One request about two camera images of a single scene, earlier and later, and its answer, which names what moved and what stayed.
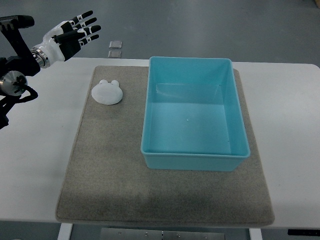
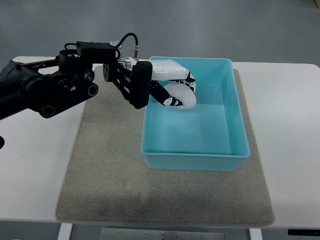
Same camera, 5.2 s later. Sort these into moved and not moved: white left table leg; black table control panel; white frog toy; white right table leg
Moved: white frog toy
Not moved: white left table leg; black table control panel; white right table leg
